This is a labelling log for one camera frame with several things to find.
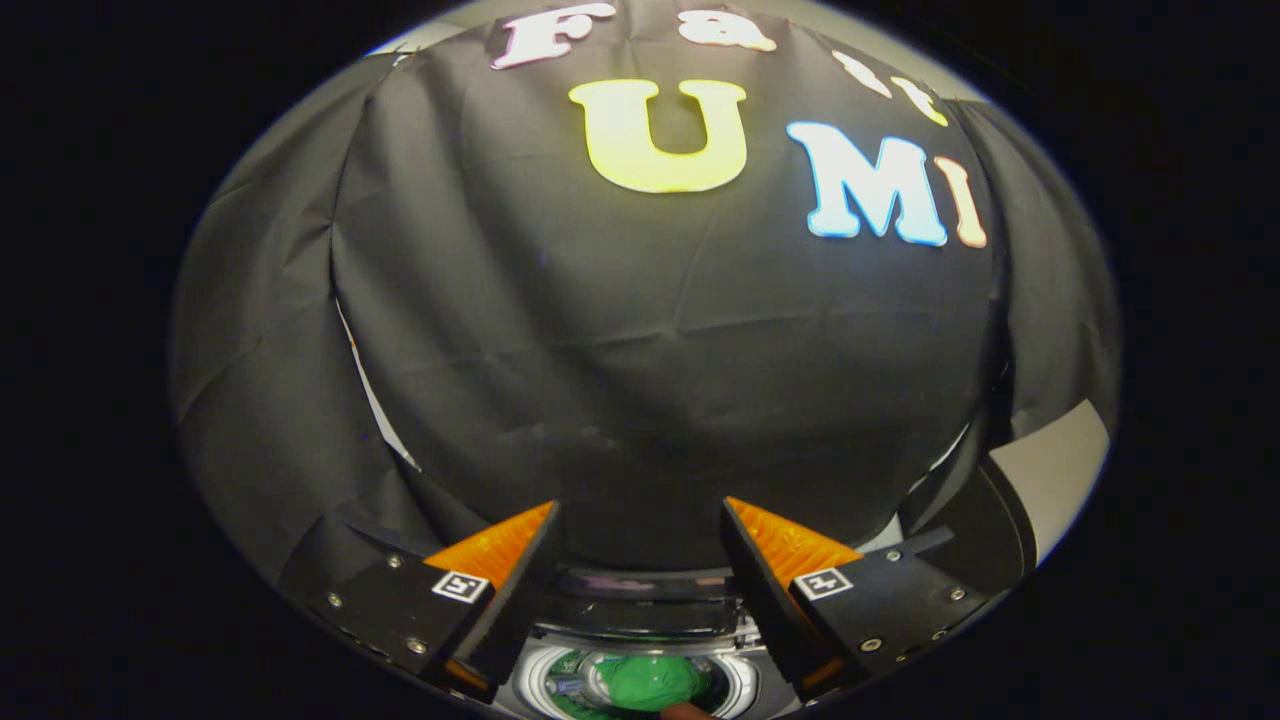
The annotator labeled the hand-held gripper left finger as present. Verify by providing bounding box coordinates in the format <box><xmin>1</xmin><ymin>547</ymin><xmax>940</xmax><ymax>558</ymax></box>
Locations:
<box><xmin>305</xmin><ymin>500</ymin><xmax>563</xmax><ymax>704</ymax></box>

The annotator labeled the grey washing machine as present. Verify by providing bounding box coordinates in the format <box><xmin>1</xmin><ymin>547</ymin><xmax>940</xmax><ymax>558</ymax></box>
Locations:
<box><xmin>495</xmin><ymin>565</ymin><xmax>806</xmax><ymax>720</ymax></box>

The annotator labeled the green polo shirt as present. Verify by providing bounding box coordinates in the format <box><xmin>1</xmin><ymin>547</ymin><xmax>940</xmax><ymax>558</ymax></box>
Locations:
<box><xmin>595</xmin><ymin>655</ymin><xmax>711</xmax><ymax>713</ymax></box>

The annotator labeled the grey beige cabinet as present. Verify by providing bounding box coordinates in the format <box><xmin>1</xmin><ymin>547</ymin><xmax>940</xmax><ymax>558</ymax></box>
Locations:
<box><xmin>900</xmin><ymin>400</ymin><xmax>1111</xmax><ymax>601</ymax></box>

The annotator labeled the black backdrop cloth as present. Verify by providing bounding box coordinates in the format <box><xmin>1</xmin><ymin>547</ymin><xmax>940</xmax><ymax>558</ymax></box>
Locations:
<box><xmin>168</xmin><ymin>0</ymin><xmax>1121</xmax><ymax>601</ymax></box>

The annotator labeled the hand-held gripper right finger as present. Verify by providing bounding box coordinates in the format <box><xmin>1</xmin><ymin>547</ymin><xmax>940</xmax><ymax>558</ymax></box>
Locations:
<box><xmin>720</xmin><ymin>497</ymin><xmax>991</xmax><ymax>703</ymax></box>

